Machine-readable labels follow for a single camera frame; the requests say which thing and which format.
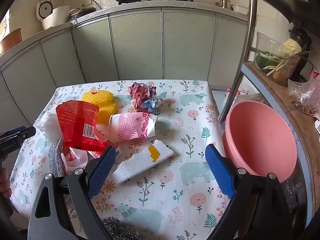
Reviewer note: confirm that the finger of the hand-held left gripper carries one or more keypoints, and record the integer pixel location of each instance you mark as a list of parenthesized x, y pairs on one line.
[(16, 130), (27, 131)]

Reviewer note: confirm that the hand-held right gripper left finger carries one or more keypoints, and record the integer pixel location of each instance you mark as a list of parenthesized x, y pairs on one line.
[(101, 172)]

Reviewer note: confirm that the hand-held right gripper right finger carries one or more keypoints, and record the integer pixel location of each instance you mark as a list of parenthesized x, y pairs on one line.
[(220, 171)]

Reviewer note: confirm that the clear plastic bag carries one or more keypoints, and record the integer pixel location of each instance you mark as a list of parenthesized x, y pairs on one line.
[(48, 126)]

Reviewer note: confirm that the pink plastic basin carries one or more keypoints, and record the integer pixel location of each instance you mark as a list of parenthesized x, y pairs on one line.
[(260, 140)]

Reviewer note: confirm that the pink patterned paper cup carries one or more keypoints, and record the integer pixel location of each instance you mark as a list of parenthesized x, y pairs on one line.
[(130, 127)]

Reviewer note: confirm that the yellow foam fruit net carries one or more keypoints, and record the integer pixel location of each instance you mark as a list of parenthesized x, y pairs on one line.
[(107, 112)]

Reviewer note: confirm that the red foil paper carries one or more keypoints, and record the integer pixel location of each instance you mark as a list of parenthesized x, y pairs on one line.
[(142, 95)]

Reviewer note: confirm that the person's left hand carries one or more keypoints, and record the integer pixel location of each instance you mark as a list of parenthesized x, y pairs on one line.
[(5, 182)]

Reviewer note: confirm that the white red plastic wrapper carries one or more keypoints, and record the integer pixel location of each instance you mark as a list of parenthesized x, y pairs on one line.
[(75, 161)]

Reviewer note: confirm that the white styrofoam piece yellow tape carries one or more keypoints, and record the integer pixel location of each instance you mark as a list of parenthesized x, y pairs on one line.
[(140, 163)]

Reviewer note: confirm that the silver glitter scouring pad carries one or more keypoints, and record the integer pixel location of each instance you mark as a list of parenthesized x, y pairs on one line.
[(57, 158)]

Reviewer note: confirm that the red and white card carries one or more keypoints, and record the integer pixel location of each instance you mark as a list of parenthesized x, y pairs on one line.
[(77, 125)]

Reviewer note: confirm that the steel wool scrubber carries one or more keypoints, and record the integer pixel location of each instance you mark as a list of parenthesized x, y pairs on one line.
[(122, 227)]

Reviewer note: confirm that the floral bear print tablecloth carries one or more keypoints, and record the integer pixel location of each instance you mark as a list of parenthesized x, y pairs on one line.
[(175, 130)]

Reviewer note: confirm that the yellow foam net red sticker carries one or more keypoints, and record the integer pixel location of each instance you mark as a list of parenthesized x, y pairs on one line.
[(96, 97)]

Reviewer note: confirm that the red white plastic bag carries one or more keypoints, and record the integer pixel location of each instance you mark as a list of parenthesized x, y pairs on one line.
[(237, 92)]

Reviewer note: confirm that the brown bucket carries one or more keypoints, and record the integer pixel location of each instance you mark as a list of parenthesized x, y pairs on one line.
[(11, 41)]

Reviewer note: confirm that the crinkled clear bag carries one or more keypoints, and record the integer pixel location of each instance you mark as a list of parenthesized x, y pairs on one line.
[(303, 95)]

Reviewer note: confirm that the white rice cooker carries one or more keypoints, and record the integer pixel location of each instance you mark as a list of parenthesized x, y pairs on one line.
[(56, 17), (45, 10)]

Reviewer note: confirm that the green pepper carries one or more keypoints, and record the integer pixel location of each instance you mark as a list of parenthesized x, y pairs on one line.
[(262, 61)]

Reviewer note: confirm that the scallions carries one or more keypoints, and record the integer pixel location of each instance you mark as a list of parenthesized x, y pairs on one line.
[(280, 62)]

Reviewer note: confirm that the dark electric cooking pot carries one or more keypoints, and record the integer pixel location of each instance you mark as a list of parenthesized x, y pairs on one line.
[(82, 13)]

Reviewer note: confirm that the grey kitchen counter cabinet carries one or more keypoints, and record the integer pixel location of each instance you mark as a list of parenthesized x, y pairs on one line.
[(137, 42)]

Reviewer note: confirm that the pink printed plastic bag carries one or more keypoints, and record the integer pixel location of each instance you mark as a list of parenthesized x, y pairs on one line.
[(316, 75)]

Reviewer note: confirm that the clear glass container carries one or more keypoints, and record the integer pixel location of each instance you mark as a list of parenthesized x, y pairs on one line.
[(267, 42)]

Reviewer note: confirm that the metal shelf rack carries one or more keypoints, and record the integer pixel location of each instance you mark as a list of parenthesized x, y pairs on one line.
[(250, 30)]

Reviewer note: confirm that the cauliflower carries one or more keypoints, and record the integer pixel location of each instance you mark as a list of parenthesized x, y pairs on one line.
[(292, 46)]

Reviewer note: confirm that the black blender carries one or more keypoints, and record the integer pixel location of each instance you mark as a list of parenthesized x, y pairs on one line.
[(301, 37)]

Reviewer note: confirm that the white dish tray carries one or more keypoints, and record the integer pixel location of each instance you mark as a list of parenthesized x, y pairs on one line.
[(241, 11)]

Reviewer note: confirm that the metal kettle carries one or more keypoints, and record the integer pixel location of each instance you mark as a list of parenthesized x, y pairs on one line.
[(225, 3)]

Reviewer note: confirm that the gas stove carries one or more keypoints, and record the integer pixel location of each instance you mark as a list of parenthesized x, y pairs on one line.
[(155, 1)]

